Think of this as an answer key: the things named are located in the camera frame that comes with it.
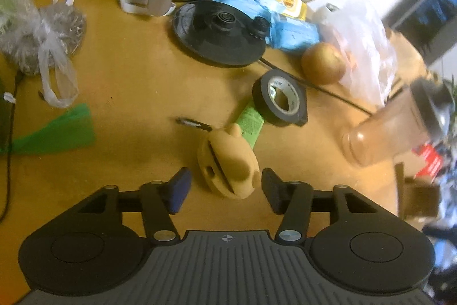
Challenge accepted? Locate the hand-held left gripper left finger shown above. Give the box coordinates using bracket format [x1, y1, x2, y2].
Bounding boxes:
[69, 167, 193, 246]

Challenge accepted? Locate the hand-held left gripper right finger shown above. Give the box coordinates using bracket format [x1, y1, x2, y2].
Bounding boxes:
[262, 168, 386, 246]

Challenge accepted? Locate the yellow plush pouch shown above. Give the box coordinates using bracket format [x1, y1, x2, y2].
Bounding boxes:
[197, 123, 258, 200]

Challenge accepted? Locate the black tape roll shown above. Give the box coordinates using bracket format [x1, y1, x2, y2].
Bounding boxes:
[252, 69, 303, 124]

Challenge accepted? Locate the wooden desktop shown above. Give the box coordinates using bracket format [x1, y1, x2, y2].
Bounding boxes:
[0, 0, 431, 305]

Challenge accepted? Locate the glass jar with black lid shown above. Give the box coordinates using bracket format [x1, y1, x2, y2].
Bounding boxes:
[341, 78, 452, 168]

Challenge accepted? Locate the green plastic bag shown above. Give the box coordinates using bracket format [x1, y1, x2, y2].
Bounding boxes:
[0, 103, 97, 156]

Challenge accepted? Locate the brown round fruit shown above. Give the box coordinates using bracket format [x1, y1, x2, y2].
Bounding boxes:
[300, 42, 348, 85]

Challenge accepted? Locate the cardboard box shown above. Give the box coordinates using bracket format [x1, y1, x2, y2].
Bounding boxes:
[394, 162, 442, 220]

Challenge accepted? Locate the blue wipes pack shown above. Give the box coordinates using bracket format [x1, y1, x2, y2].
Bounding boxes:
[214, 0, 322, 53]

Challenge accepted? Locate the black kettle base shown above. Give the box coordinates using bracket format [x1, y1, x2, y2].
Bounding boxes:
[172, 0, 268, 67]

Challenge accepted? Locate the red box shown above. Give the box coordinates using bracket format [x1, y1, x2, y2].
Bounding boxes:
[412, 142, 451, 179]

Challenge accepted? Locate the white plastic bag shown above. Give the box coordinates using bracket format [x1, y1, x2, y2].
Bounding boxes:
[314, 0, 399, 107]

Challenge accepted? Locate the yellow wipes pack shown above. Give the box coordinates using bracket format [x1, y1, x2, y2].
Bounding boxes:
[246, 0, 308, 22]

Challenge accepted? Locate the clear bag with dark contents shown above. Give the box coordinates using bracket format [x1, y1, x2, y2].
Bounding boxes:
[0, 0, 88, 109]

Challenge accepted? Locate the dark monitor screen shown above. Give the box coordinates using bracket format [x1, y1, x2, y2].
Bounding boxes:
[380, 0, 457, 67]

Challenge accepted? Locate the metal keychain clip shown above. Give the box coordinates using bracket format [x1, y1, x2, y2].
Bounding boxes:
[176, 117, 214, 133]

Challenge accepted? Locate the black kettle base cable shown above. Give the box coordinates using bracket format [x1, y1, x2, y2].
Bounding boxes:
[259, 55, 374, 117]

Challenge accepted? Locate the small black camera lens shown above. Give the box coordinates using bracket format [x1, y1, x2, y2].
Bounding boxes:
[252, 17, 271, 40]

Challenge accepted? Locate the thin black cable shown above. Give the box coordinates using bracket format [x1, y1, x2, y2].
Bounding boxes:
[0, 71, 24, 224]

